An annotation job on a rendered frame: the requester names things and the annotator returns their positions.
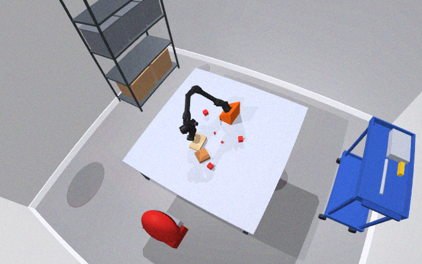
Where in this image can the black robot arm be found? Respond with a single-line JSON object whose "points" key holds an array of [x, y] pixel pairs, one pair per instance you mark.
{"points": [[188, 123]]}

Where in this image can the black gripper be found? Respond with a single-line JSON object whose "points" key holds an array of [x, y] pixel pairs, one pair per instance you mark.
{"points": [[190, 136]]}

